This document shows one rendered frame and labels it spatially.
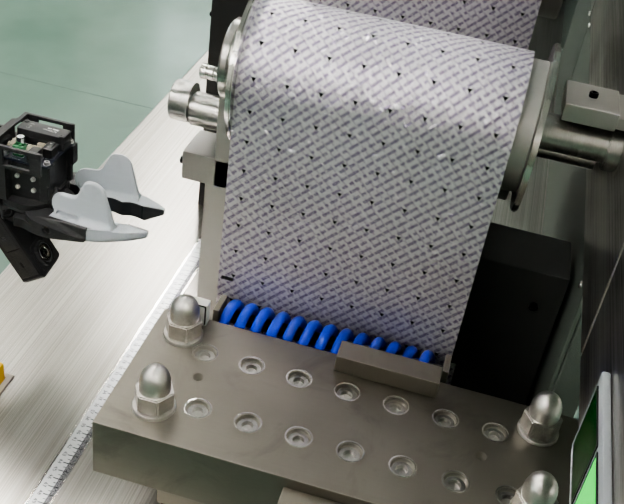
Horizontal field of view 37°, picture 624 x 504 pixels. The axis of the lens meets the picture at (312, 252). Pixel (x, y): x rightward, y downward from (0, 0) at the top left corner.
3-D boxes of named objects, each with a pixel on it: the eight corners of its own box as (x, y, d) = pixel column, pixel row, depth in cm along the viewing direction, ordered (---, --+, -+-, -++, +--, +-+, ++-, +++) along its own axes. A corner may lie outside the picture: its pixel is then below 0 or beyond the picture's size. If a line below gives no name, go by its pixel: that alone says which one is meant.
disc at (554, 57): (516, 162, 92) (558, 17, 83) (521, 163, 92) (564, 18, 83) (503, 242, 80) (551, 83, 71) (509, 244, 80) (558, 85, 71)
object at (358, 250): (217, 300, 93) (232, 136, 83) (450, 362, 90) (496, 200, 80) (215, 303, 93) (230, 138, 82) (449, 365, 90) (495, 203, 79)
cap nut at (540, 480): (510, 490, 77) (524, 452, 74) (554, 502, 76) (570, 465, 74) (506, 524, 74) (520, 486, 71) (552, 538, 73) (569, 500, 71)
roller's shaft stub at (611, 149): (533, 140, 84) (546, 95, 82) (611, 158, 83) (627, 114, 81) (530, 162, 81) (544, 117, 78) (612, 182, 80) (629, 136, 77)
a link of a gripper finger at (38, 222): (76, 236, 85) (-4, 206, 88) (76, 250, 86) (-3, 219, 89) (105, 213, 89) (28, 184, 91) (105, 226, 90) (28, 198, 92)
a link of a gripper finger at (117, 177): (166, 171, 88) (69, 155, 88) (163, 224, 92) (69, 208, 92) (173, 155, 91) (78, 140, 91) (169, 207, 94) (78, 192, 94)
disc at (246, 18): (266, 103, 95) (282, -42, 87) (271, 104, 95) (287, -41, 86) (218, 171, 83) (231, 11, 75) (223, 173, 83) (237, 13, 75)
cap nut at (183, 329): (172, 317, 89) (174, 279, 86) (208, 327, 88) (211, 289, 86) (157, 341, 86) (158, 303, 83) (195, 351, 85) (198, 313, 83)
